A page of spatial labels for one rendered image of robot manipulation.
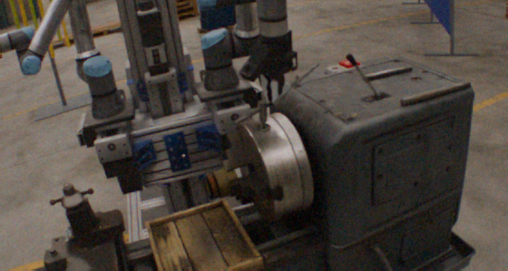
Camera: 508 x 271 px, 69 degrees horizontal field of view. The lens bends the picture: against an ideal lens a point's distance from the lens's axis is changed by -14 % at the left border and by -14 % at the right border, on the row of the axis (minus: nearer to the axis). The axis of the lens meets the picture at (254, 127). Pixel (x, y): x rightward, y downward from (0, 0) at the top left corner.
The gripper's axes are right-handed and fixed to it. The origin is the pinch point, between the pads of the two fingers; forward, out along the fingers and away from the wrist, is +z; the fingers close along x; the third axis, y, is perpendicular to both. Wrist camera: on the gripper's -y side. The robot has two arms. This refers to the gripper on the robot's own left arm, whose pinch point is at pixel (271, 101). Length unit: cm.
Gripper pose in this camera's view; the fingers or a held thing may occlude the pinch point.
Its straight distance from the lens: 118.7
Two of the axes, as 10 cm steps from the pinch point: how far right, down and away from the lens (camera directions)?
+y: 7.3, -4.3, 5.3
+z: 0.7, 8.1, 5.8
